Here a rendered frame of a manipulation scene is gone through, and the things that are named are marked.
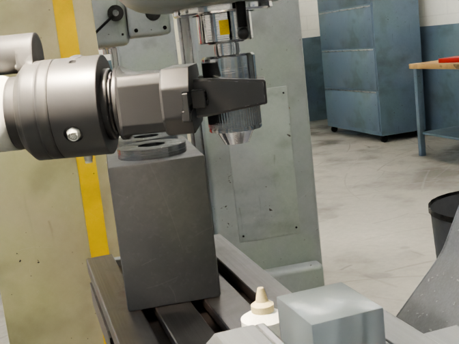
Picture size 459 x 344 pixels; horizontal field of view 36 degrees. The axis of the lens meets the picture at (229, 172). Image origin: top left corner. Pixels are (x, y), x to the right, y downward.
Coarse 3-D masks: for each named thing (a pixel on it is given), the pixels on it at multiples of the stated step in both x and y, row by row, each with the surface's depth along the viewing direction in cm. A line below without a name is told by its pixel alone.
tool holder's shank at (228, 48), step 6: (222, 42) 60; (228, 42) 60; (234, 42) 61; (216, 48) 61; (222, 48) 61; (228, 48) 61; (234, 48) 61; (216, 54) 61; (222, 54) 61; (228, 54) 61
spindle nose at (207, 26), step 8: (200, 16) 60; (208, 16) 59; (216, 16) 59; (224, 16) 59; (232, 16) 59; (248, 16) 60; (200, 24) 60; (208, 24) 59; (216, 24) 59; (232, 24) 59; (248, 24) 60; (200, 32) 60; (208, 32) 60; (216, 32) 59; (232, 32) 59; (200, 40) 61; (208, 40) 60; (216, 40) 59; (224, 40) 59; (232, 40) 59
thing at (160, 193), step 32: (128, 160) 89; (160, 160) 87; (192, 160) 88; (128, 192) 87; (160, 192) 88; (192, 192) 88; (128, 224) 88; (160, 224) 88; (192, 224) 89; (128, 256) 88; (160, 256) 89; (192, 256) 90; (128, 288) 89; (160, 288) 90; (192, 288) 90
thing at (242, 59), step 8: (216, 56) 60; (224, 56) 60; (232, 56) 60; (240, 56) 60; (248, 56) 60; (208, 64) 60; (216, 64) 60; (224, 64) 60; (232, 64) 60; (240, 64) 60; (248, 64) 60
